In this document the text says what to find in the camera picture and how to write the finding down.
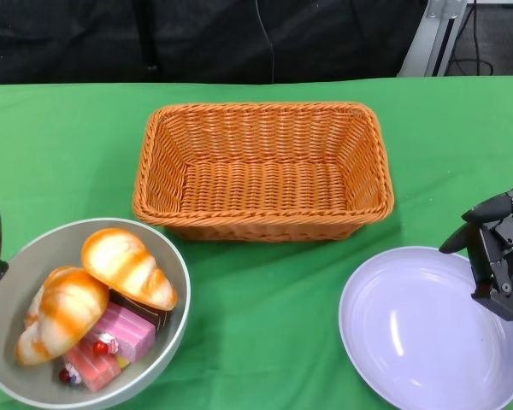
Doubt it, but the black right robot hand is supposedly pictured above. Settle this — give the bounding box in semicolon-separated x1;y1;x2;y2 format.
439;179;513;324

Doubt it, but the grey round bowl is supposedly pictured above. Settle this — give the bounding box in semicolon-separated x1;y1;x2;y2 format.
0;218;192;407

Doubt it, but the orange striped bread roll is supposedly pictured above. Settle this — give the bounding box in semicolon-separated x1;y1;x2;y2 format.
80;227;179;312
15;266;111;366

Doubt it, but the lavender round plate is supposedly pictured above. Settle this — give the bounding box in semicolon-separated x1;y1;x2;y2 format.
339;246;513;410

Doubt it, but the red cake with cherries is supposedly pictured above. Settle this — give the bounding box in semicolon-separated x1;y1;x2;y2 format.
58;333;123;392

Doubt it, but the pink layered cake slice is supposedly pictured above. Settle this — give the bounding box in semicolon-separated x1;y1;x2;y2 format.
85;301;157;366

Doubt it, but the chocolate layered cake slice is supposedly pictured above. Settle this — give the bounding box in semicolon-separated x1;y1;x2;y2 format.
109;288;174;331

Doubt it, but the orange wicker basket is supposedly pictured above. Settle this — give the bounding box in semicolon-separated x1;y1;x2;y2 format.
132;101;396;243

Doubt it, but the black fabric backdrop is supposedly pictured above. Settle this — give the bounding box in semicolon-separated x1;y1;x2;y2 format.
0;0;429;85

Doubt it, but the black floor cable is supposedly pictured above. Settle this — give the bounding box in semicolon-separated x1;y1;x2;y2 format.
450;0;497;76

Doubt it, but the grey aluminium frame post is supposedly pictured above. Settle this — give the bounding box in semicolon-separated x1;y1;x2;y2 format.
396;0;470;79

